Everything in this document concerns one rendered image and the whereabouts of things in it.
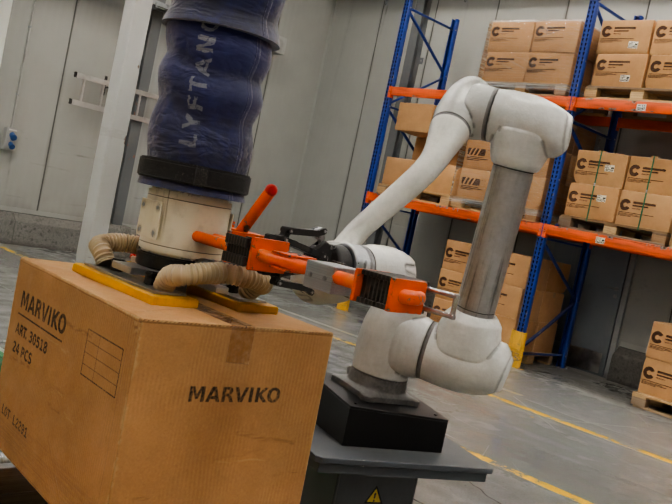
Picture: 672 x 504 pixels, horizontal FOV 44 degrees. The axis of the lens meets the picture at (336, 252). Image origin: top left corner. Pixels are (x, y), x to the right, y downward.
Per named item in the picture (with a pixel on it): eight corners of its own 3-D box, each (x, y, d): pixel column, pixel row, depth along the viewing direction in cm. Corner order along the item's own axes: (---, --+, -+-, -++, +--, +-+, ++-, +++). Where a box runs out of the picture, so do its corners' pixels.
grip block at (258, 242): (217, 261, 152) (223, 229, 152) (260, 266, 159) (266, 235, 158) (244, 269, 146) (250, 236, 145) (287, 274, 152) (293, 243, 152)
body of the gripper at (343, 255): (357, 246, 163) (324, 241, 156) (348, 289, 163) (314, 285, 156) (330, 240, 168) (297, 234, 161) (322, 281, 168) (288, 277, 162)
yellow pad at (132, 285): (70, 271, 174) (74, 247, 174) (114, 275, 181) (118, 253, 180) (150, 307, 149) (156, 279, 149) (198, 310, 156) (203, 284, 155)
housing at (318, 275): (300, 285, 137) (305, 258, 136) (330, 288, 141) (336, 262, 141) (328, 294, 131) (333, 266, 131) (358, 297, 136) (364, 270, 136)
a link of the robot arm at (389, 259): (379, 290, 165) (331, 298, 174) (427, 296, 176) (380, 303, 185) (377, 236, 167) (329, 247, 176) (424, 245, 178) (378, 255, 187)
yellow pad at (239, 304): (151, 279, 187) (155, 257, 186) (189, 283, 193) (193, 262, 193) (237, 313, 162) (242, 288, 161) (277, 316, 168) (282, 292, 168)
